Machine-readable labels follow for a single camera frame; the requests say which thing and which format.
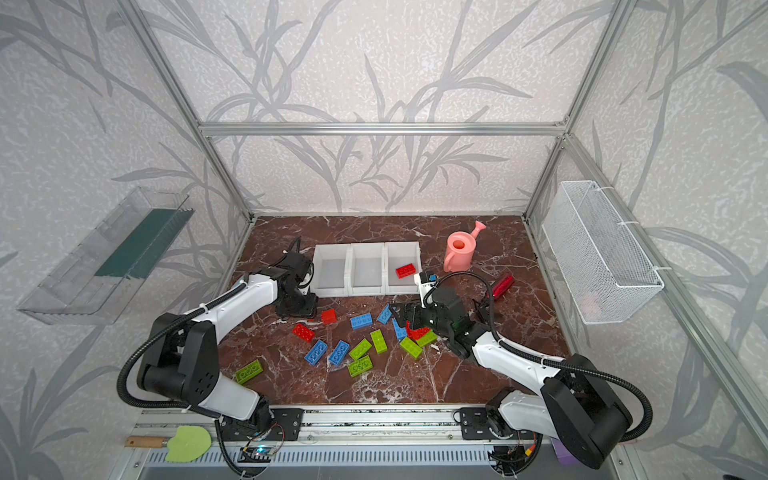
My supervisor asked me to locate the blue lego brick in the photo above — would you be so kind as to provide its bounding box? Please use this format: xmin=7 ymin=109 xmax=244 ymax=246
xmin=350 ymin=313 xmax=373 ymax=330
xmin=392 ymin=319 xmax=408 ymax=342
xmin=305 ymin=340 xmax=328 ymax=366
xmin=377 ymin=303 xmax=392 ymax=325
xmin=329 ymin=340 xmax=350 ymax=366

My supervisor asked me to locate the small red lego brick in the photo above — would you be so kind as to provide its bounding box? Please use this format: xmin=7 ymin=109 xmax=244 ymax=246
xmin=321 ymin=309 xmax=338 ymax=325

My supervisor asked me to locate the green lego brick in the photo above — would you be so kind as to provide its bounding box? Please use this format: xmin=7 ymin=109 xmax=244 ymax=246
xmin=417 ymin=331 xmax=438 ymax=347
xmin=234 ymin=360 xmax=263 ymax=385
xmin=371 ymin=330 xmax=388 ymax=354
xmin=399 ymin=337 xmax=423 ymax=359
xmin=349 ymin=339 xmax=372 ymax=361
xmin=348 ymin=356 xmax=373 ymax=378

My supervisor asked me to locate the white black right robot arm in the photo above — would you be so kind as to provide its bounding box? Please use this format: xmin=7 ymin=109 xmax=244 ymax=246
xmin=390 ymin=273 xmax=653 ymax=469

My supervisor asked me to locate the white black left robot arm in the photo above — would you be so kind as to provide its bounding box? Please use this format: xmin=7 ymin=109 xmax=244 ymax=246
xmin=116 ymin=238 xmax=318 ymax=432

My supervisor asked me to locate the white middle sorting bin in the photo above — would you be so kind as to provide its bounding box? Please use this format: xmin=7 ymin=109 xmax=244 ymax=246
xmin=350 ymin=243 xmax=384 ymax=296

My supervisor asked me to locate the pink toy watering can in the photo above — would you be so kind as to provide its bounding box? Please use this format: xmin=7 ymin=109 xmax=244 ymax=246
xmin=443 ymin=221 xmax=486 ymax=273

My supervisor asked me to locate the white right sorting bin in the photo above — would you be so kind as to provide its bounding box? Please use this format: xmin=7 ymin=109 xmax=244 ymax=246
xmin=382 ymin=241 xmax=424 ymax=297

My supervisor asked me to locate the red handled tool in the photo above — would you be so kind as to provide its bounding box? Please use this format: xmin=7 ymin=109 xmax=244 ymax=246
xmin=491 ymin=275 xmax=515 ymax=300

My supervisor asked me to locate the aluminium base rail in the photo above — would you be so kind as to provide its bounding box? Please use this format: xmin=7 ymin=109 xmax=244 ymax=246
xmin=131 ymin=403 xmax=628 ymax=448

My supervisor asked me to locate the white wire wall basket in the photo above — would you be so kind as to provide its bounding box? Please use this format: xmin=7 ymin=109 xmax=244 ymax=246
xmin=543 ymin=180 xmax=664 ymax=325

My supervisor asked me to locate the purple toy shovel pink handle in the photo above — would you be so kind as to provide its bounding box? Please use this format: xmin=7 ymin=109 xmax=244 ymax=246
xmin=551 ymin=438 xmax=579 ymax=466

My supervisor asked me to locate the green toy spade wooden handle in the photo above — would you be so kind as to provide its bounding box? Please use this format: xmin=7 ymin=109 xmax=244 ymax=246
xmin=124 ymin=426 xmax=212 ymax=463

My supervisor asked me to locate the clear wall shelf green mat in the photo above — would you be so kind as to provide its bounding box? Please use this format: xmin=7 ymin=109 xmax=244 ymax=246
xmin=17 ymin=187 xmax=194 ymax=325

